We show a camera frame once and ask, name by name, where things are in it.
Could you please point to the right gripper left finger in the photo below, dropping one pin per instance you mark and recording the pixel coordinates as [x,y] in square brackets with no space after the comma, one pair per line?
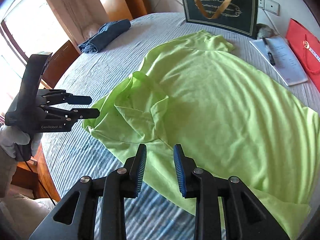
[74,215]

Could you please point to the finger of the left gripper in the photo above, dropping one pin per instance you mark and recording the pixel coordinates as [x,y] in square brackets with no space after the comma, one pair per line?
[75,99]
[80,113]

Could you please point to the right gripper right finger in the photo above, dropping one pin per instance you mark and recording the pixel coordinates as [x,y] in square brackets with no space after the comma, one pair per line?
[223,202]

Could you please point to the lime green t-shirt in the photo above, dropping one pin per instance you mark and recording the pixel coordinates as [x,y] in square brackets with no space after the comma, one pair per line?
[231,118]

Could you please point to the white gloved left hand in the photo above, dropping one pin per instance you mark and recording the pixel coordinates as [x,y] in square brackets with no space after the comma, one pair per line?
[11,135]

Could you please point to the folded dark blue garment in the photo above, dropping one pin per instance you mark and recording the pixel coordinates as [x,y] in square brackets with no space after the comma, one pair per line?
[105,35]

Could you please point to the beige curtain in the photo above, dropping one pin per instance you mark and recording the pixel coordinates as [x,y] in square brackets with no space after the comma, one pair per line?
[79,18]

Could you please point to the black pen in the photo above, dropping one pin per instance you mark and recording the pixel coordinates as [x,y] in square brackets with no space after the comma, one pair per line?
[270,56]

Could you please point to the white printed paper sheet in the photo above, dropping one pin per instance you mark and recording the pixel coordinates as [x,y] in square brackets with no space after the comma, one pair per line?
[287,65]

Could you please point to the grey plush toy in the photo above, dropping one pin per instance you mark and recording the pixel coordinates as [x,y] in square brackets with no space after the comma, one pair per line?
[264,31]

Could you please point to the red paper gift bag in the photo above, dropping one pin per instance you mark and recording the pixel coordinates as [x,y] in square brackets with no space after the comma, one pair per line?
[306,48]

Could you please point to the dark green gift bag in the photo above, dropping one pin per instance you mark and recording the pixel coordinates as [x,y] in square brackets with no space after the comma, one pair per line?
[238,16]

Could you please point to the wooden bed frame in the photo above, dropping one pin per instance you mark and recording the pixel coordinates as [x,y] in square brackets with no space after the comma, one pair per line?
[34,178]

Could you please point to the white wall socket panel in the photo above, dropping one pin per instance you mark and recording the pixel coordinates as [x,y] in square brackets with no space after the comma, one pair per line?
[270,6]

